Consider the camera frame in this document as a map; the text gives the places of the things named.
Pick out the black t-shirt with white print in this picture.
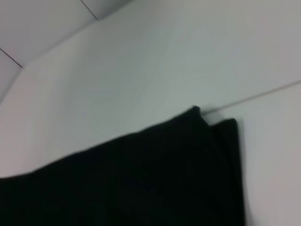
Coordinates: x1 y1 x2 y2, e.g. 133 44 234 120
0 105 246 226

